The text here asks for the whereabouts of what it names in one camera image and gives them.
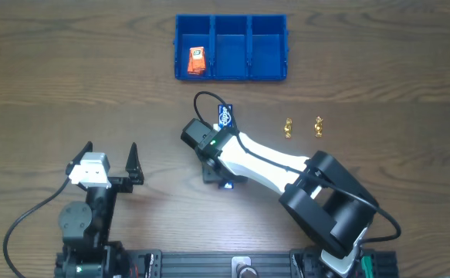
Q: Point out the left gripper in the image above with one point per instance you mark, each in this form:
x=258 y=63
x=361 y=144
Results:
x=122 y=184

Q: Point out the blue candy pack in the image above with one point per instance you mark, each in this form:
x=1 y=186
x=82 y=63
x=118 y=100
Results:
x=225 y=115
x=225 y=185

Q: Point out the gold candy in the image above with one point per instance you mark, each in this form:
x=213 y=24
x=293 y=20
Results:
x=288 y=128
x=318 y=126

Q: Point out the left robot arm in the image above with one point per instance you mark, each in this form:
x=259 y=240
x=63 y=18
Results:
x=85 y=224

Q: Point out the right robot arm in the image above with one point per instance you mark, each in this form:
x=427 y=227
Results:
x=263 y=162

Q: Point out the blue tray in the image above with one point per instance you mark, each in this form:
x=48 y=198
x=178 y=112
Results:
x=230 y=58

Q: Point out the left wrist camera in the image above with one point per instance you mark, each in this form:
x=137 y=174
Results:
x=90 y=170

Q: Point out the mounting rail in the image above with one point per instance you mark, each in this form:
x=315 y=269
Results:
x=209 y=264

